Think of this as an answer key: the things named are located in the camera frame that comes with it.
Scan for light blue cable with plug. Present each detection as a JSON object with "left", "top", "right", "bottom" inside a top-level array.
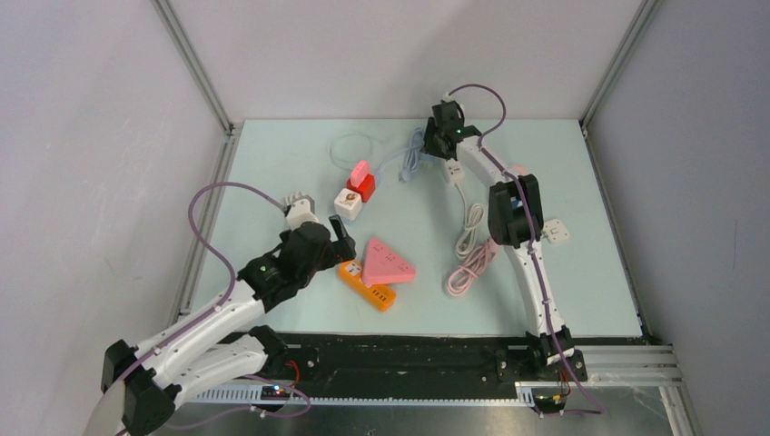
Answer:
[{"left": 377, "top": 126, "right": 434, "bottom": 184}]

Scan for white cube socket adapter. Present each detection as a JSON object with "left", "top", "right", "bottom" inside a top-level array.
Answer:
[{"left": 333, "top": 188, "right": 363, "bottom": 222}]

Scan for white power strip with cable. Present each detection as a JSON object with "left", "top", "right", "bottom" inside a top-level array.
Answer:
[{"left": 443, "top": 159, "right": 486, "bottom": 260}]

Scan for red cube socket adapter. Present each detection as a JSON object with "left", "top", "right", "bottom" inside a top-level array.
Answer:
[{"left": 346, "top": 173, "right": 376, "bottom": 203}]

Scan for pink triangular power strip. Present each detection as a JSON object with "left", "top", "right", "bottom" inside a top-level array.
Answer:
[{"left": 361, "top": 237, "right": 417, "bottom": 285}]

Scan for pink power strip with cable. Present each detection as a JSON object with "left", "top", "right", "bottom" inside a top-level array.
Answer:
[{"left": 445, "top": 163, "right": 530, "bottom": 299}]

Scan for white square plug adapter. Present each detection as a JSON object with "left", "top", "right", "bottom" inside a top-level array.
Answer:
[{"left": 542, "top": 219, "right": 571, "bottom": 244}]

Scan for pink square plug adapter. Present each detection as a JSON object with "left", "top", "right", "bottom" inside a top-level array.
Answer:
[{"left": 349, "top": 160, "right": 370, "bottom": 187}]

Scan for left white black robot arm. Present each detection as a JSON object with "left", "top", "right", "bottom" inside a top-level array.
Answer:
[{"left": 101, "top": 215, "right": 356, "bottom": 435}]

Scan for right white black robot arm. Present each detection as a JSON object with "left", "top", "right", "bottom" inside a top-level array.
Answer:
[{"left": 423, "top": 97, "right": 586, "bottom": 383}]

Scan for orange power strip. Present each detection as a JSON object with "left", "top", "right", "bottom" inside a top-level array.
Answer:
[{"left": 338, "top": 260, "right": 397, "bottom": 312}]

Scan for thin white cable loop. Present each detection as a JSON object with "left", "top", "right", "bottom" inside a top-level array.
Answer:
[{"left": 328, "top": 132, "right": 392, "bottom": 172}]

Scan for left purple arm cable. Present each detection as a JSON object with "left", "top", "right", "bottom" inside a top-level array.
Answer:
[{"left": 114, "top": 181, "right": 314, "bottom": 436}]

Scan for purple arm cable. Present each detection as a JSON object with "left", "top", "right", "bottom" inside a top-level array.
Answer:
[
  {"left": 114, "top": 181, "right": 314, "bottom": 436},
  {"left": 447, "top": 83, "right": 605, "bottom": 418}
]

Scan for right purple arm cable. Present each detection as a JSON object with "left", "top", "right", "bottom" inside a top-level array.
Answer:
[{"left": 447, "top": 83, "right": 605, "bottom": 418}]

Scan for aluminium frame rail front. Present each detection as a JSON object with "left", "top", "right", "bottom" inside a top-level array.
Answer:
[{"left": 215, "top": 336, "right": 680, "bottom": 385}]

